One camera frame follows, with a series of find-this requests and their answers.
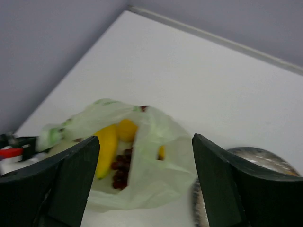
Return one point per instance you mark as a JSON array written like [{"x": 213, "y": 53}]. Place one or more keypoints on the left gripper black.
[{"x": 11, "y": 140}]

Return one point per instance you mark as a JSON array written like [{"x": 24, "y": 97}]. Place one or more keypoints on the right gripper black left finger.
[{"x": 52, "y": 192}]

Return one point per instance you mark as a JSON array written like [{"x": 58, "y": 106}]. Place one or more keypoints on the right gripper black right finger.
[{"x": 239, "y": 193}]

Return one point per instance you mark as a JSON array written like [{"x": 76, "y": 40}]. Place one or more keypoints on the red fake grape bunch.
[{"x": 121, "y": 166}]

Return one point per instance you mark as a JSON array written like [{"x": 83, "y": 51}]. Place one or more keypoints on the yellow fake banana bunch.
[{"x": 108, "y": 141}]

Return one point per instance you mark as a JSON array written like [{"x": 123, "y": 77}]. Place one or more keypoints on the yellow fake corn piece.
[{"x": 161, "y": 152}]

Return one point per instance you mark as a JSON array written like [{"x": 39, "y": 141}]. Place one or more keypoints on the orange fake round fruit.
[{"x": 127, "y": 130}]

